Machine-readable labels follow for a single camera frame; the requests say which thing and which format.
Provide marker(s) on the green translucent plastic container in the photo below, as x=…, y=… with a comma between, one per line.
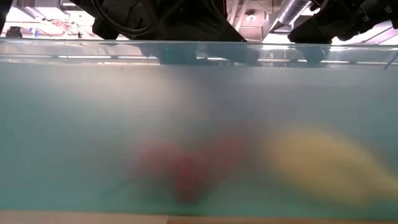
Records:
x=62, y=124

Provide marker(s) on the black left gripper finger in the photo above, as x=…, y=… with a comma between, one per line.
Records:
x=230, y=34
x=177, y=54

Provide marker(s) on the pink toy raspberry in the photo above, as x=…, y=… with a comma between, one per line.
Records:
x=152, y=161

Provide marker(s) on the yellow tapered toy produce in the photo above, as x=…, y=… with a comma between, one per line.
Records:
x=329, y=165

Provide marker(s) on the blue and yellow flag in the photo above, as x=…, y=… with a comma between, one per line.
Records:
x=33, y=31

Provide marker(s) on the silver corrugated ceiling duct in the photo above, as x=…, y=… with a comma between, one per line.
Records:
x=292, y=12

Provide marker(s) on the black background machine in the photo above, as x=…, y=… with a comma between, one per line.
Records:
x=14, y=32

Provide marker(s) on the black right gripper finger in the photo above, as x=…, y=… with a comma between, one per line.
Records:
x=314, y=32

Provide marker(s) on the white ceiling pipes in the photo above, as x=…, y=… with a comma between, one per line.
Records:
x=237, y=11

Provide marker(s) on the dark red toy berry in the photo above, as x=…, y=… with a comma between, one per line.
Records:
x=189, y=183

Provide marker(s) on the round ceiling light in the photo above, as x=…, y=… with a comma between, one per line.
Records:
x=250, y=17

